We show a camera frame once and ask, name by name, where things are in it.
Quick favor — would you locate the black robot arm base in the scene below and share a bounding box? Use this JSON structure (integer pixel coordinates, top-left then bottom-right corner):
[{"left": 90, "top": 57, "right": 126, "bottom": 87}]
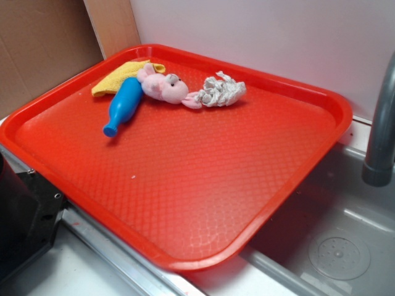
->
[{"left": 1, "top": 156, "right": 65, "bottom": 283}]

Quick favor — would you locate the blue plastic bottle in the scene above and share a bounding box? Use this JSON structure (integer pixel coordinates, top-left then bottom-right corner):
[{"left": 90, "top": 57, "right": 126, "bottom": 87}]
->
[{"left": 103, "top": 77, "right": 144, "bottom": 138}]

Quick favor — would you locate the red plastic tray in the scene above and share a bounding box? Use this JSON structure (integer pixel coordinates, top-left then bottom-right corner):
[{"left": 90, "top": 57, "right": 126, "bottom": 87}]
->
[{"left": 1, "top": 44, "right": 352, "bottom": 271}]

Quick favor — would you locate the crumpled white paper ball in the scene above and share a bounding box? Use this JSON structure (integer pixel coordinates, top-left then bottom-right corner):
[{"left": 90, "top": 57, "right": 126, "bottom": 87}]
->
[{"left": 193, "top": 71, "right": 247, "bottom": 107}]

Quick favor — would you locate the pink plush bunny toy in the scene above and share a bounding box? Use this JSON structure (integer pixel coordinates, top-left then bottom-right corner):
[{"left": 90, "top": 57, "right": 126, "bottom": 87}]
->
[{"left": 137, "top": 63, "right": 202, "bottom": 109}]

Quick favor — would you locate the yellow cloth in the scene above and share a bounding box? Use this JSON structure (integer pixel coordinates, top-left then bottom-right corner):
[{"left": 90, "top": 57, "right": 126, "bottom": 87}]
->
[{"left": 91, "top": 60, "right": 151, "bottom": 97}]

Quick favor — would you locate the grey toy sink basin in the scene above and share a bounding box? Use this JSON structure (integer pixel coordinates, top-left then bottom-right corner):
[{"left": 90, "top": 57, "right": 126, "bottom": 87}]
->
[{"left": 185, "top": 143, "right": 395, "bottom": 296}]

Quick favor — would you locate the round sink drain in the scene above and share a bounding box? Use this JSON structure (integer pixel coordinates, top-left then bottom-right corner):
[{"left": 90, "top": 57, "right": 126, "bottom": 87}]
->
[{"left": 308, "top": 229, "right": 371, "bottom": 281}]

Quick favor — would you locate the grey sink faucet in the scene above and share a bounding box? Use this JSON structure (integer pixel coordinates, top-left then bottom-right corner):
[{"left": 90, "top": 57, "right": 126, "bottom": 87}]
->
[{"left": 362, "top": 56, "right": 394, "bottom": 187}]

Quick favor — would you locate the brown cardboard panel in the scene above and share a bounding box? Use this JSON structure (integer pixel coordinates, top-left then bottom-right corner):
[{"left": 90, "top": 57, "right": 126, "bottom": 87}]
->
[{"left": 1, "top": 1, "right": 140, "bottom": 118}]

